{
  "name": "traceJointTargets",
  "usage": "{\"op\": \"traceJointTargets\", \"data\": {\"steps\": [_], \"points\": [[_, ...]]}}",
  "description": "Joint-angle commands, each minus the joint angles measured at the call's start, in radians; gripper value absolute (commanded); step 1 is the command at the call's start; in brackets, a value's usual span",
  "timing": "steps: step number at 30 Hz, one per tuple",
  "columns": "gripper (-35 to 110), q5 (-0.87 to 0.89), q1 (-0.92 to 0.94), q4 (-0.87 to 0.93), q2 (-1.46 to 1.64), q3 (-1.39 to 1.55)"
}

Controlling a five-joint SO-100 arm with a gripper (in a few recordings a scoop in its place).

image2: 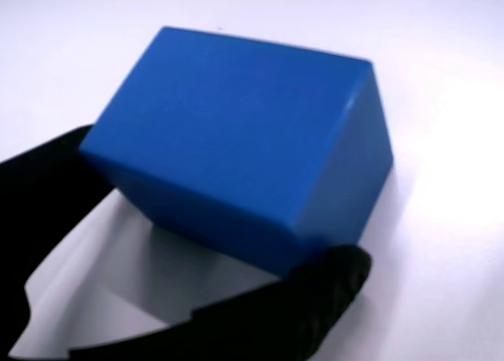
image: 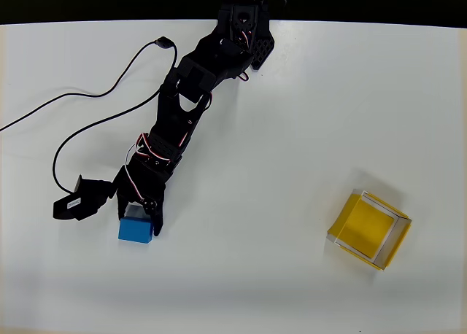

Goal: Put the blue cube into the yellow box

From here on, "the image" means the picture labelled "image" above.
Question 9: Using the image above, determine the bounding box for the blue cube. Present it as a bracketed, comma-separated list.
[117, 217, 154, 245]

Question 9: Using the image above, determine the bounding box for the yellow paper box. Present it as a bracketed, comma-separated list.
[326, 189, 413, 273]

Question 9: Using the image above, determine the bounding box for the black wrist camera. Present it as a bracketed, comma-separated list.
[53, 174, 117, 222]

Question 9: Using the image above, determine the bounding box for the black camera cable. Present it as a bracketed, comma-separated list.
[0, 36, 180, 196]

